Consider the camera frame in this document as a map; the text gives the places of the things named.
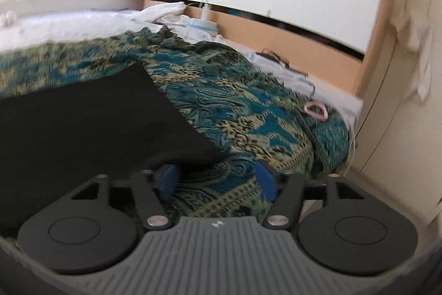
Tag white bed sheet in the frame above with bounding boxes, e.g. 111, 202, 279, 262
1, 11, 363, 128

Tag teal paisley bedspread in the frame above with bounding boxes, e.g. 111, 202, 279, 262
1, 27, 351, 218

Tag white crumpled cloth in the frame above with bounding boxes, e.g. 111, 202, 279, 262
129, 1, 191, 25

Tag black pants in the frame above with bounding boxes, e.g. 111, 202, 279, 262
1, 64, 225, 236

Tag blue white tissue box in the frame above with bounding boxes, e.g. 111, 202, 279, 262
183, 17, 220, 36

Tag wooden bed frame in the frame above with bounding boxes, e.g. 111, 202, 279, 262
0, 0, 391, 99

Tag pink hair clip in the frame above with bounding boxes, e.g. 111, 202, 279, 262
303, 100, 329, 121

